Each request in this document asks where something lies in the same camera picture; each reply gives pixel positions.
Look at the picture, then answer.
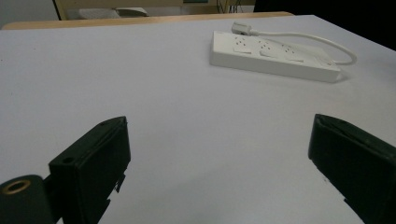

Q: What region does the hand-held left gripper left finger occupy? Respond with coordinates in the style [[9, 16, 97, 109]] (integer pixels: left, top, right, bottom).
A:
[[48, 116, 132, 224]]

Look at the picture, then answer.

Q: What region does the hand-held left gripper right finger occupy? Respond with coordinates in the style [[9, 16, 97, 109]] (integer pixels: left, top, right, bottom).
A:
[[307, 113, 396, 224]]

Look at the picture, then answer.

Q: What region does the white power strip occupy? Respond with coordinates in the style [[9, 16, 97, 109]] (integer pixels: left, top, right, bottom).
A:
[[209, 30, 343, 84]]

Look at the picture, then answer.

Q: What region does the white plug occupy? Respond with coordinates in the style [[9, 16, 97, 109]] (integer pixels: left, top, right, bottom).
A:
[[231, 21, 253, 36]]

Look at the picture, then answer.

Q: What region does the grey seat cushion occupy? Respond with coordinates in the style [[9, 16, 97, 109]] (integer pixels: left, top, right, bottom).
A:
[[78, 7, 149, 20]]

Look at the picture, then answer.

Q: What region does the white power strip cable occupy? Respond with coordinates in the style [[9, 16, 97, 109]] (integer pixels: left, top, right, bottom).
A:
[[250, 29, 358, 66]]

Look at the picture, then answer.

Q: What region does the wooden chair frame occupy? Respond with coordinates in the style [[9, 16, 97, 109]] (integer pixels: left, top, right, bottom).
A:
[[52, 0, 257, 21]]

